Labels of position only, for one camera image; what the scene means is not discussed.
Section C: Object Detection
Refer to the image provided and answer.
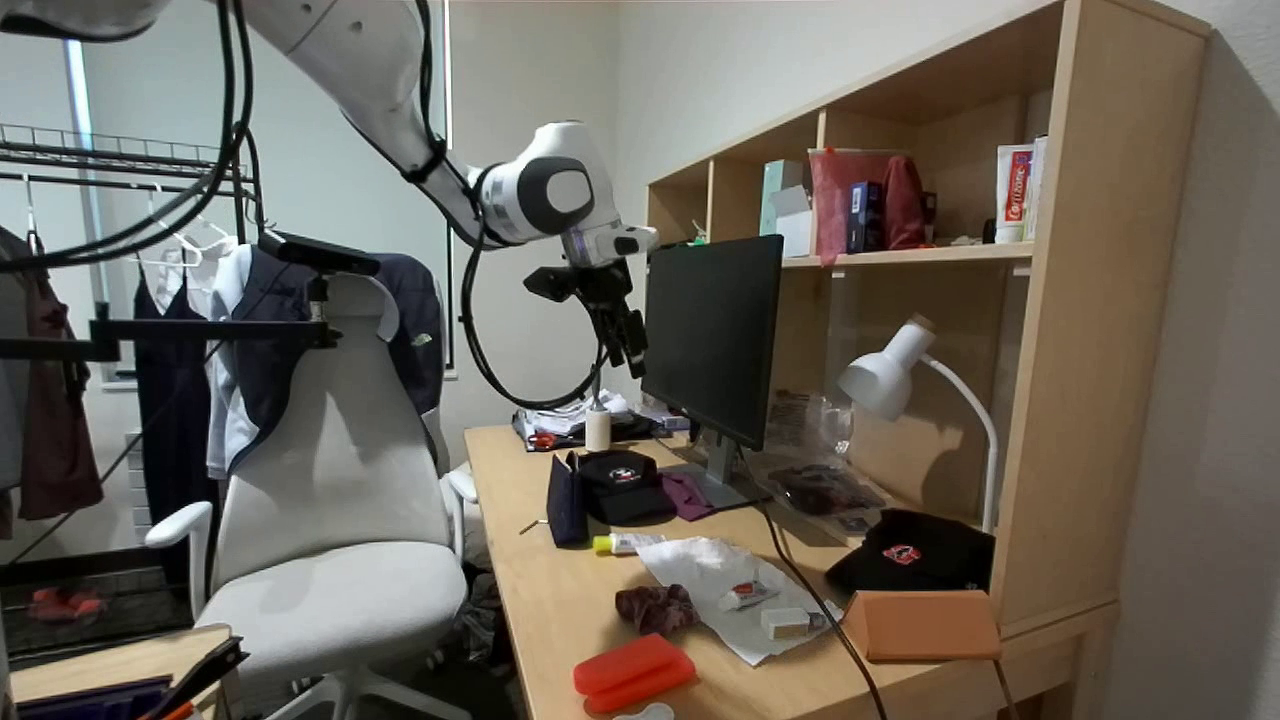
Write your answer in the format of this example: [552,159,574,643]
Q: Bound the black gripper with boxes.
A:
[518,259,655,386]

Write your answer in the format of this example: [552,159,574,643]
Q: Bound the white desk lamp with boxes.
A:
[835,311,1002,536]

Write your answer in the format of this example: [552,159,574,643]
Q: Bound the black computer monitor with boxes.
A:
[641,234,786,516]

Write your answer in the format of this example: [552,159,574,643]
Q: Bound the black cap with white lettering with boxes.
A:
[573,449,680,529]

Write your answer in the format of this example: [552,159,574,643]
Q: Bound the purple flat item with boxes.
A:
[660,466,752,524]

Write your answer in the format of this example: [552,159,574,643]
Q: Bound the navy star-print pouch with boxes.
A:
[544,451,590,551]

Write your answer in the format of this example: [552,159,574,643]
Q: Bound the plain white box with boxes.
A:
[772,183,818,265]

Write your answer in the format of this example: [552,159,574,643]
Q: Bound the teal box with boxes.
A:
[757,155,813,239]

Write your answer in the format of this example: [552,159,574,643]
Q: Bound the dark maroon cloth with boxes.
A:
[610,580,702,641]

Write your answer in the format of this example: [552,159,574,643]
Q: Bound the red bag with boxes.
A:
[802,143,937,259]

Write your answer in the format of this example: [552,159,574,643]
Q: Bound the white office chair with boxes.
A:
[139,272,484,720]

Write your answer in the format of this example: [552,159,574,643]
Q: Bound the small grey packet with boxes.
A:
[767,608,841,643]

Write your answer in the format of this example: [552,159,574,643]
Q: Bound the red plastic case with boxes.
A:
[573,631,702,720]

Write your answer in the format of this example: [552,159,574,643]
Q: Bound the black cap with red patch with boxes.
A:
[822,504,1001,601]

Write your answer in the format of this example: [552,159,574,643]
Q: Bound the navy jacket with white shirt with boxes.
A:
[205,236,453,475]

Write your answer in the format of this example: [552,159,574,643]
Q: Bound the tan cardboard box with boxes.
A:
[841,587,1002,669]

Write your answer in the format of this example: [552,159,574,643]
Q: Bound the white box with red print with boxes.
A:
[992,138,1051,247]

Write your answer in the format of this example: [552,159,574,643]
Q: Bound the navy hanging garment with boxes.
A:
[132,272,216,524]

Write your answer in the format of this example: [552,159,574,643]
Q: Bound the wooden shelf hutch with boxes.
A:
[643,0,1216,641]

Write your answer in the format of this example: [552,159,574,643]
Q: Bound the metal clothes rack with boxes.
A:
[0,122,256,203]

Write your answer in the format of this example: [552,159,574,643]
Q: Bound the maroon hanging garment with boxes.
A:
[0,223,108,524]

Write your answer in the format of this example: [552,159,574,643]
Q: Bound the wooden side table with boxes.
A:
[4,620,250,720]

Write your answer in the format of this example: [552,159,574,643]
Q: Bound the black tray with red object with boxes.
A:
[0,545,193,673]

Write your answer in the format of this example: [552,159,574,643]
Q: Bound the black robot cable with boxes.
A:
[0,0,614,413]

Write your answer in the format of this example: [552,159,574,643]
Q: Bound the black desk cable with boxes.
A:
[757,501,896,720]

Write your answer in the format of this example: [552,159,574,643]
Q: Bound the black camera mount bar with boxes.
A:
[0,300,343,370]

